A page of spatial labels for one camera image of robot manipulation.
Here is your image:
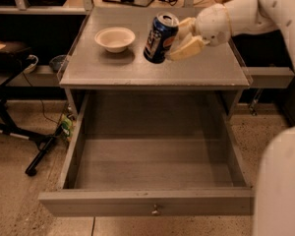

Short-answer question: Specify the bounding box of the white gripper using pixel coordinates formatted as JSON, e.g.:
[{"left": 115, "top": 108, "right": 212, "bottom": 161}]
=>
[{"left": 168, "top": 4, "right": 232, "bottom": 61}]

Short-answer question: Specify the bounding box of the open grey top drawer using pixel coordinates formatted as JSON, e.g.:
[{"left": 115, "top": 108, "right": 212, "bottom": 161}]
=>
[{"left": 38, "top": 91, "right": 255, "bottom": 218}]

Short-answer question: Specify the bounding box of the dark round bowl on shelf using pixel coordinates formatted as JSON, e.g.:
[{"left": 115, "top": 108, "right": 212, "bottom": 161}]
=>
[{"left": 49, "top": 55, "right": 67, "bottom": 72}]

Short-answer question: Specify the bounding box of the black folding stand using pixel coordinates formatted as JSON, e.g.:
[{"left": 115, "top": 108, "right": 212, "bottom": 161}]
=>
[{"left": 0, "top": 61, "right": 62, "bottom": 176}]

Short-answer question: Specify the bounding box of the metal drawer knob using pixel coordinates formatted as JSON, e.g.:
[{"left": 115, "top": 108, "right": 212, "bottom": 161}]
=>
[{"left": 151, "top": 205, "right": 161, "bottom": 216}]

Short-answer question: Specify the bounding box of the green small object on floor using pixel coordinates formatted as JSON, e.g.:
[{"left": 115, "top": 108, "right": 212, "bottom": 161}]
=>
[{"left": 61, "top": 115, "right": 73, "bottom": 138}]

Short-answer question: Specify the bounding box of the black box on stand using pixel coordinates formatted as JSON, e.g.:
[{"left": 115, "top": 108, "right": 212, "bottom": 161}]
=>
[{"left": 0, "top": 41, "right": 31, "bottom": 62}]

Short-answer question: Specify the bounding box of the blue pepsi can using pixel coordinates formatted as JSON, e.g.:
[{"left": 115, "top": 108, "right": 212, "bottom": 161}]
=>
[{"left": 144, "top": 12, "right": 179, "bottom": 64}]

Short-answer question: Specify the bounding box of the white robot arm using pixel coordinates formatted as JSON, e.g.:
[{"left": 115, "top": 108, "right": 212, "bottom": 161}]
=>
[{"left": 167, "top": 0, "right": 295, "bottom": 236}]

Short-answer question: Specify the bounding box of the grey cabinet with top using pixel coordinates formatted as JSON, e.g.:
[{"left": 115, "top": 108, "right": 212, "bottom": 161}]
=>
[{"left": 60, "top": 7, "right": 249, "bottom": 131}]

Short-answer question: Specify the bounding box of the white paper bowl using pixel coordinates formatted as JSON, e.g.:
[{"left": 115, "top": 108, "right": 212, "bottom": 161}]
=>
[{"left": 94, "top": 27, "right": 136, "bottom": 53}]

